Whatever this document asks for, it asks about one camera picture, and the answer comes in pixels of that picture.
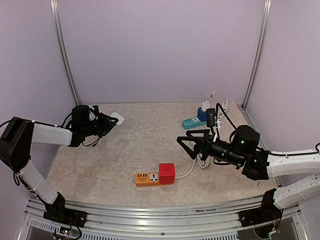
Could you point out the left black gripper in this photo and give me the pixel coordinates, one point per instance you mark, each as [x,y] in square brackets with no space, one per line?
[107,125]

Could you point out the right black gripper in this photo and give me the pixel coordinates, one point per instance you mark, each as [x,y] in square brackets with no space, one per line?
[206,142]

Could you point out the white power adapter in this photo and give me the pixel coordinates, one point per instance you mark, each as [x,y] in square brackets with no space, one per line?
[119,117]

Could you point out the red cube socket adapter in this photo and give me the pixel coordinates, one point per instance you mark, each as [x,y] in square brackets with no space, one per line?
[166,173]

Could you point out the orange power strip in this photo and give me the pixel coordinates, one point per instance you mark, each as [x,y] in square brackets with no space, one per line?
[150,179]

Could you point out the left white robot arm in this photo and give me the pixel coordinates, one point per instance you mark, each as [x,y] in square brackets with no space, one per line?
[20,135]

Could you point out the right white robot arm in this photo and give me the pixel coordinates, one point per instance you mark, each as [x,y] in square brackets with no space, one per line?
[257,164]

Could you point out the blue cube socket adapter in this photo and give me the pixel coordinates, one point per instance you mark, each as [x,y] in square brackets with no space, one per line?
[203,116]

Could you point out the teal power strip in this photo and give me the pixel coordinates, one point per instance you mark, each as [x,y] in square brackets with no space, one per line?
[192,123]

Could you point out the small white charger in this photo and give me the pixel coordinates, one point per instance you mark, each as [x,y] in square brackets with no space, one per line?
[205,105]

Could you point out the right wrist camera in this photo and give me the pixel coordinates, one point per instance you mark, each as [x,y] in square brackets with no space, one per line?
[216,125]

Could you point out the aluminium front rail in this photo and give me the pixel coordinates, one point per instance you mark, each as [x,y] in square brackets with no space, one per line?
[206,221]

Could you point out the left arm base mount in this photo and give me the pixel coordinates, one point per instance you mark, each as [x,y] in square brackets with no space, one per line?
[59,213]

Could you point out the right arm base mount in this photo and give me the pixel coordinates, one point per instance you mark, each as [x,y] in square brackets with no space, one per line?
[266,212]

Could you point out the left aluminium frame post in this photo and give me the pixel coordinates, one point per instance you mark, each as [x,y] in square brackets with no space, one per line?
[55,11]

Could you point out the aluminium frame post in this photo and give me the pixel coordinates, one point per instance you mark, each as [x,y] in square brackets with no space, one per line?
[258,53]
[55,11]

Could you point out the right aluminium frame post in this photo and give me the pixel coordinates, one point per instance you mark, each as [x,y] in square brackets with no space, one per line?
[258,53]

